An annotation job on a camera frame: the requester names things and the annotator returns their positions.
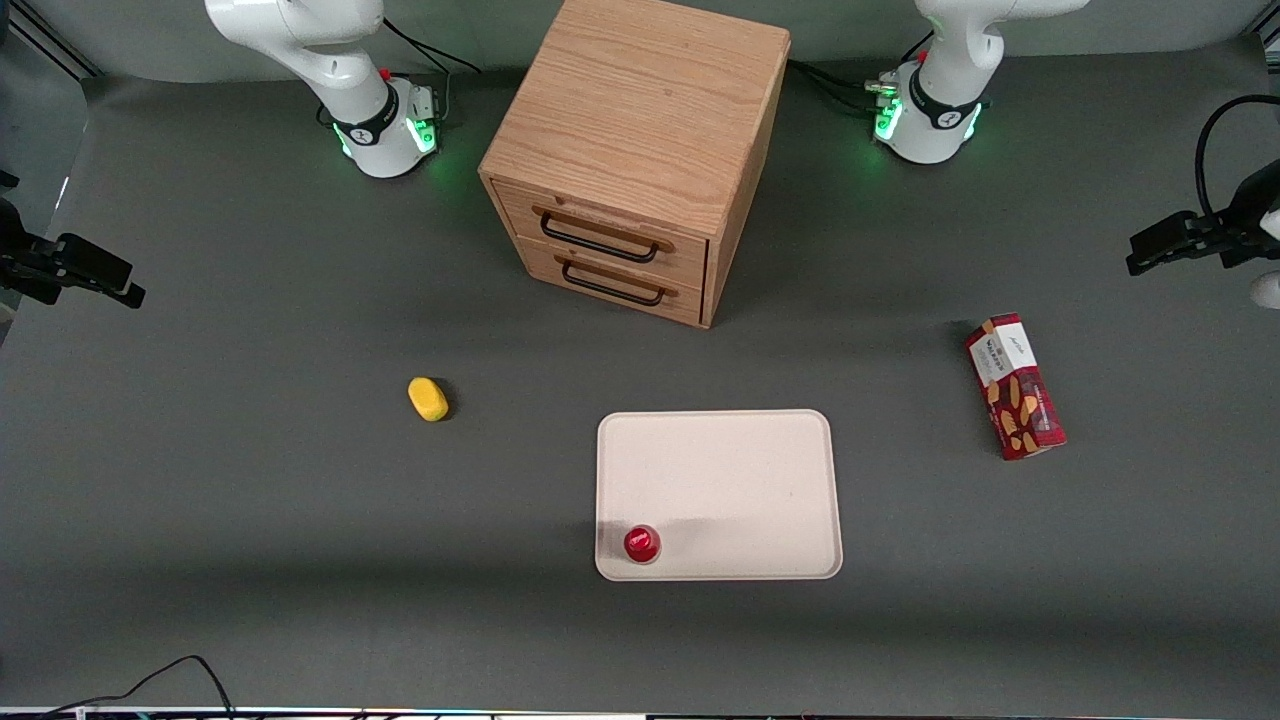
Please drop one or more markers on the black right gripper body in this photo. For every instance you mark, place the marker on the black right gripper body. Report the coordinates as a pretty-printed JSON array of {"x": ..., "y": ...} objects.
[{"x": 22, "y": 262}]

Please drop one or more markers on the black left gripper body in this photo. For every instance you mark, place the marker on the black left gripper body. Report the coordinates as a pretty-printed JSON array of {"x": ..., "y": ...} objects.
[{"x": 1238, "y": 226}]

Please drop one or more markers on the red tartan cookie box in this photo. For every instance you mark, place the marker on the red tartan cookie box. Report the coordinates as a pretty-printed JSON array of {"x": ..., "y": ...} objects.
[{"x": 1012, "y": 400}]

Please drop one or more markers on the white rectangular tray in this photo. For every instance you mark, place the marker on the white rectangular tray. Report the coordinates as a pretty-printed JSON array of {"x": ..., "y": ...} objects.
[{"x": 730, "y": 490}]

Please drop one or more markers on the yellow sponge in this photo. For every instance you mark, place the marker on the yellow sponge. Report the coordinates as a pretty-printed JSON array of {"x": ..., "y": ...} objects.
[{"x": 428, "y": 398}]

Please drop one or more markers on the wooden two-drawer cabinet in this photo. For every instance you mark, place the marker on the wooden two-drawer cabinet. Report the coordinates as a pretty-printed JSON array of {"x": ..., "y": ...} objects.
[{"x": 640, "y": 120}]

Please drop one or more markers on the aluminium frame rail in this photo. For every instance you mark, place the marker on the aluminium frame rail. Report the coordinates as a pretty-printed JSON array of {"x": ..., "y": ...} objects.
[{"x": 50, "y": 40}]

